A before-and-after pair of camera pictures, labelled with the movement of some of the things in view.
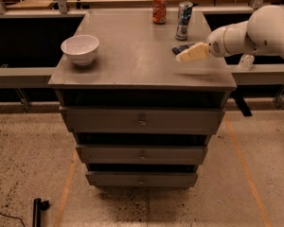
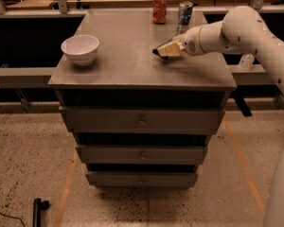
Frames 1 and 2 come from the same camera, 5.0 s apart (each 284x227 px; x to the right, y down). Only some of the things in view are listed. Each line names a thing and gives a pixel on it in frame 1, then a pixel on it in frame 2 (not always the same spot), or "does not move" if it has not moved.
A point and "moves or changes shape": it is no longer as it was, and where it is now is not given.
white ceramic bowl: (80, 48) does not move
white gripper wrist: (215, 44) -> (191, 43)
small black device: (183, 47) moves or changes shape
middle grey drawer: (140, 154) does not move
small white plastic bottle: (246, 61) does not move
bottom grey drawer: (140, 180) does not move
